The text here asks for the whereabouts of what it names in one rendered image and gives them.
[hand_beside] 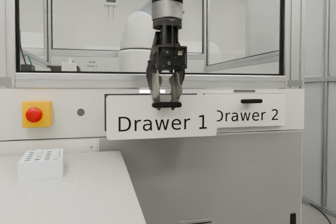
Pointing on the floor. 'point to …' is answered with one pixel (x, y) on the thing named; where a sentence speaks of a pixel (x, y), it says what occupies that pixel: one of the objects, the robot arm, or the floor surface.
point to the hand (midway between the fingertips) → (165, 104)
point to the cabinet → (203, 174)
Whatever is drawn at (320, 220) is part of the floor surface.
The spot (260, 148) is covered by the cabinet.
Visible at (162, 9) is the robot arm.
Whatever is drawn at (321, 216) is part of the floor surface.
